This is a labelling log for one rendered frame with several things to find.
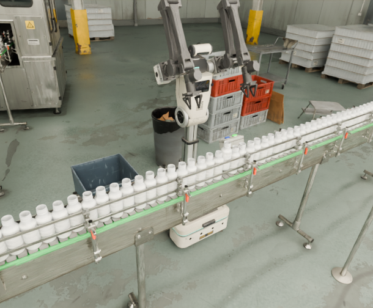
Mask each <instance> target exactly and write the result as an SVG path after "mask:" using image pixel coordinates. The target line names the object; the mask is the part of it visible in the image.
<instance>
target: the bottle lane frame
mask: <svg viewBox="0 0 373 308"><path fill-rule="evenodd" d="M367 129H369V130H368V133H370V134H371V131H372V129H373V123H371V124H368V125H366V126H363V127H361V128H358V129H355V130H353V131H350V133H352V134H348V135H347V138H346V139H345V138H344V141H343V143H342V146H341V148H342V150H341V151H340V154H341V153H343V152H346V151H348V150H350V149H352V148H355V147H357V146H359V145H361V144H364V143H366V142H367V139H366V138H365V134H366V133H367V132H366V131H367ZM342 136H343V134H342V135H340V136H337V137H334V138H332V139H329V140H326V141H323V142H321V143H319V144H316V145H313V146H312V147H310V148H311V149H312V150H309V149H308V152H307V154H306V155H304V157H303V161H302V165H303V167H301V171H303V170H305V169H307V168H309V167H311V166H314V165H316V164H319V163H321V160H322V157H323V155H324V154H325V153H328V152H330V151H331V156H330V158H332V157H334V156H335V152H334V151H333V147H334V146H335V144H334V143H335V142H336V141H337V143H336V146H338V147H339V144H340V142H341V139H342ZM366 137H367V138H369V134H367V135H366ZM372 140H373V137H372ZM302 151H303V150H300V151H299V152H295V153H292V154H291V155H288V156H284V157H283V158H280V159H276V160H275V161H271V162H270V163H267V164H263V165H262V166H259V167H258V168H259V169H260V171H258V170H257V171H256V174H255V175H253V181H252V185H253V188H252V190H251V192H252V193H253V192H255V191H257V190H259V189H261V188H264V187H266V186H268V185H270V184H273V183H275V182H278V181H280V180H282V179H284V178H286V177H289V176H291V175H293V174H296V170H297V169H295V168H294V163H295V162H296V161H295V158H296V157H298V159H297V162H298V163H299V162H300V158H301V154H302ZM247 176H248V183H249V180H250V176H251V170H249V171H246V172H244V173H240V174H238V175H235V176H233V177H229V178H228V179H224V180H223V181H219V182H218V183H213V184H212V185H210V186H209V185H208V186H207V187H205V188H203V187H202V189H199V190H197V189H196V191H194V192H190V194H191V195H192V198H190V197H189V201H188V202H187V203H186V211H187V212H188V217H187V219H188V220H190V219H193V218H195V217H198V216H200V215H203V214H204V213H207V212H209V211H211V210H214V209H216V208H218V207H220V206H223V205H225V204H228V203H229V202H232V201H234V200H236V199H239V198H241V197H243V196H245V195H246V192H247V190H246V189H245V187H244V185H245V183H246V181H245V179H246V177H247ZM183 198H184V196H181V197H179V196H178V198H176V199H171V200H170V201H169V202H165V201H164V203H163V204H161V205H159V204H158V205H157V206H156V207H151V206H150V207H151V208H150V209H148V210H145V209H143V210H144V211H142V212H140V213H137V212H136V214H134V215H132V216H130V215H129V214H128V217H127V218H124V219H122V218H120V220H119V221H116V222H114V221H112V222H113V223H111V224H108V225H105V224H104V226H103V227H101V228H97V229H96V233H97V235H96V237H97V243H98V248H99V249H100V250H101V252H100V256H101V257H102V258H104V257H107V256H109V255H111V254H113V253H116V252H118V251H121V250H123V249H125V248H127V247H129V246H132V245H134V244H135V235H136V233H137V232H139V231H141V230H144V229H146V228H148V227H152V228H153V235H157V234H159V233H161V232H164V231H165V230H168V229H171V228H173V227H175V226H177V225H179V224H182V218H183V217H182V214H180V210H181V209H182V207H180V206H181V203H182V202H183ZM86 232H87V233H85V234H82V235H79V234H78V233H77V235H78V236H77V237H74V238H72V239H70V238H69V237H68V240H67V241H64V242H60V241H58V242H59V243H58V244H56V245H54V246H50V245H48V248H46V249H43V250H40V249H39V248H38V252H35V253H33V254H29V253H28V255H27V256H25V257H22V258H18V257H17V259H16V260H14V261H12V262H10V263H7V261H5V264H4V265H2V266H0V278H1V280H2V283H3V282H5V286H6V294H4V295H1V296H0V303H2V302H4V301H6V300H8V299H11V298H14V297H16V296H18V295H20V294H22V293H25V292H27V291H29V290H32V289H33V288H36V287H38V286H41V285H43V284H45V283H47V282H50V281H52V280H54V279H57V278H58V277H61V276H63V275H66V274H68V273H71V272H72V271H75V270H77V269H79V268H82V267H84V266H86V265H88V264H91V263H93V262H95V260H94V253H93V248H92V241H91V236H90V233H89V232H88V231H86Z"/></svg>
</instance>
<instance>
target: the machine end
mask: <svg viewBox="0 0 373 308"><path fill-rule="evenodd" d="M10 29H11V31H9V30H10ZM59 30H60V26H59V24H58V20H57V12H56V5H55V0H0V35H3V34H2V33H3V31H4V32H5V33H6V32H7V31H9V34H10V33H12V32H13V33H12V35H11V36H10V37H9V38H11V37H12V36H13V37H14V41H15V45H16V48H17V53H18V54H17V55H16V56H15V57H14V58H13V59H12V60H11V62H10V63H9V64H8V65H7V66H6V68H5V69H4V72H3V73H1V76H2V80H3V83H4V87H5V90H6V95H7V99H8V102H9V106H10V110H15V109H38V108H56V110H55V111H53V114H60V113H61V111H58V110H57V108H60V107H61V104H62V100H63V98H64V90H65V87H66V80H67V74H66V73H67V71H66V70H65V62H64V55H63V50H62V49H63V46H62V41H63V37H61V36H60V32H59ZM5 110H7V109H6V105H5V103H4V98H3V96H2V92H1V87H0V111H5Z"/></svg>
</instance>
